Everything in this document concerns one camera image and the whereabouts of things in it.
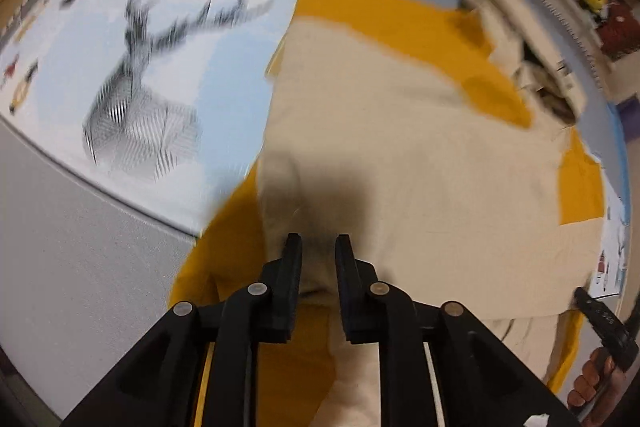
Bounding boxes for beige and orange hoodie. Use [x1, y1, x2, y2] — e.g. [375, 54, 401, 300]
[169, 0, 605, 426]

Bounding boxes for dark red cushion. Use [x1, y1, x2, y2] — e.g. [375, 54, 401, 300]
[597, 0, 640, 62]

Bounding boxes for right hand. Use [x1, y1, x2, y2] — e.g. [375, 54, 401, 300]
[567, 348, 627, 427]

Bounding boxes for grey printed bed sheet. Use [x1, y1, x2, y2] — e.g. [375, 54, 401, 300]
[1, 0, 626, 418]

